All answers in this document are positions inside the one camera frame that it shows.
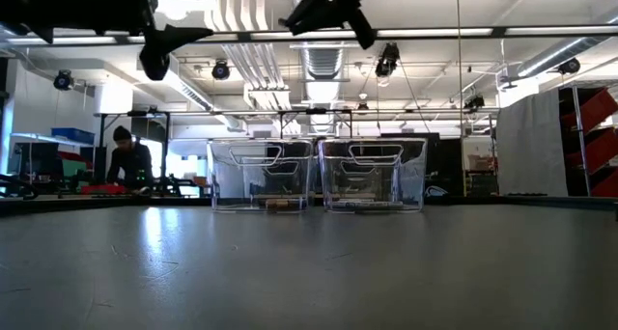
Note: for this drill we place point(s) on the thin vertical pole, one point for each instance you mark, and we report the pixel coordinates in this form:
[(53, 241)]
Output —
[(459, 103)]

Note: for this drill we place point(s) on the round silver air duct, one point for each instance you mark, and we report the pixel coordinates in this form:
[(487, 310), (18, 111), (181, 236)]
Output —
[(323, 62)]

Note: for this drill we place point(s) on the white ceiling pipes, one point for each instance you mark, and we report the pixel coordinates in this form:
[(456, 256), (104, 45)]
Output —
[(251, 60)]

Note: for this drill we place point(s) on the black panel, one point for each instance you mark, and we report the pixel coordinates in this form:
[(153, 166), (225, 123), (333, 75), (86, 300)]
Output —
[(444, 166)]

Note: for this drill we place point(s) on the background black robot arm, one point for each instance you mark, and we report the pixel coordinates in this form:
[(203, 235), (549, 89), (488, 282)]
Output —
[(17, 187)]

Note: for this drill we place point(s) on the red item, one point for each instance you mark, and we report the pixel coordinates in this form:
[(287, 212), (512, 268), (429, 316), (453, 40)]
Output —
[(103, 189)]

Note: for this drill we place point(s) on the white AA battery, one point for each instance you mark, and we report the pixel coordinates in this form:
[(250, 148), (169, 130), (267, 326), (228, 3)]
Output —
[(339, 205), (372, 206)]

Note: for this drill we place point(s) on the blue storage bin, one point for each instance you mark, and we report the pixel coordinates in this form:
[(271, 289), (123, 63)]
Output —
[(72, 135)]

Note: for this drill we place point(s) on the green box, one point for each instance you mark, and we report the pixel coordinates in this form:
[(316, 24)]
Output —
[(72, 168)]

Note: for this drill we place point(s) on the black hanging spotlight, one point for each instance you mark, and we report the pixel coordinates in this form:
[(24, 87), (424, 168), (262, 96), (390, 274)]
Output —
[(387, 62), (475, 101), (63, 80), (570, 65), (221, 70)]

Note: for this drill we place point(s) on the clear plastic bin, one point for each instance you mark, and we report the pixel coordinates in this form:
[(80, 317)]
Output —
[(410, 175), (227, 185)]

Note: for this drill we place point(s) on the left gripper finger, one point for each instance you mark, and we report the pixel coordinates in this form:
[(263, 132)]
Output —
[(154, 55)]

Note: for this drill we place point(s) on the black copper-top battery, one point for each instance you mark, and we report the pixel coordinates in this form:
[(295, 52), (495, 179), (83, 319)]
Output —
[(293, 205), (275, 205)]

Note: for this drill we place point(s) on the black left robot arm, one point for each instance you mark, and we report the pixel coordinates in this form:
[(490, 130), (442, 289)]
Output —
[(12, 2)]

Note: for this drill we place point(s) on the white curtain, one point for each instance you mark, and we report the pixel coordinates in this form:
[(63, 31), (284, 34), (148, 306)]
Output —
[(531, 142)]

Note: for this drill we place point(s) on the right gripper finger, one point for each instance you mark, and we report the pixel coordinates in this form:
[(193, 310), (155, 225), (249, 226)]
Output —
[(309, 19), (363, 28)]

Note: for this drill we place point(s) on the person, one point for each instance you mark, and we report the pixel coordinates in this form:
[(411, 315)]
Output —
[(130, 163)]

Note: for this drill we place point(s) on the long silver air duct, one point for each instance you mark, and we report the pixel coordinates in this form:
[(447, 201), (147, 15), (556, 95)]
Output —
[(560, 55)]

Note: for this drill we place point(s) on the shelf with red bins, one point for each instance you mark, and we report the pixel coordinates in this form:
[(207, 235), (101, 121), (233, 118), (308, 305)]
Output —
[(596, 137)]

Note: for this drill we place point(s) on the overhead rig beam with lights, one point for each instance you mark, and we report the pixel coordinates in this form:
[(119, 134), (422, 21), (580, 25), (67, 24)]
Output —
[(270, 36)]

